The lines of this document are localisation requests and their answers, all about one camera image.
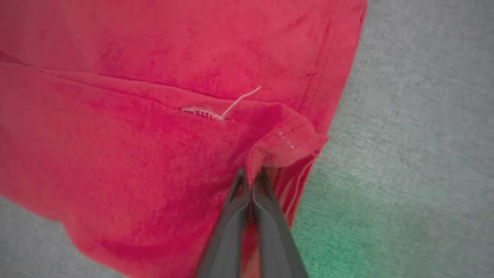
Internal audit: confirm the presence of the red and white basketball jersey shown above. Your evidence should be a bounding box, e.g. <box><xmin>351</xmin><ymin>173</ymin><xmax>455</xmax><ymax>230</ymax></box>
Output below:
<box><xmin>0</xmin><ymin>0</ymin><xmax>368</xmax><ymax>278</ymax></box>

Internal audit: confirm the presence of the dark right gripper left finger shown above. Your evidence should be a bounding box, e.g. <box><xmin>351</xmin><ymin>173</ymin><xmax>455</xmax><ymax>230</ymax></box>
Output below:
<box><xmin>195</xmin><ymin>168</ymin><xmax>252</xmax><ymax>278</ymax></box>

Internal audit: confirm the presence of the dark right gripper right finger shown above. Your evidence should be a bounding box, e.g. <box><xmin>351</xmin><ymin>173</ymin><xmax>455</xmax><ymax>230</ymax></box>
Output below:
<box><xmin>251</xmin><ymin>168</ymin><xmax>310</xmax><ymax>278</ymax></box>

